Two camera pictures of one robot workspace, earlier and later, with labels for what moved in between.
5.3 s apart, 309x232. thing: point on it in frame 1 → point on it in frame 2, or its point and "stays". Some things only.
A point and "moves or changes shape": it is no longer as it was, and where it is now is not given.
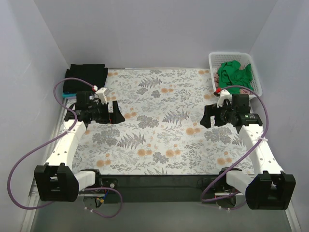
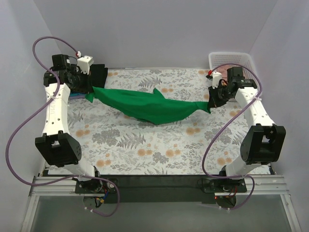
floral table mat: (162, 134) stays
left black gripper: (111, 113) → (97, 76)
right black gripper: (215, 116) → (215, 97)
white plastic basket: (215, 59) stays
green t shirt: (230, 75) moves or changes shape
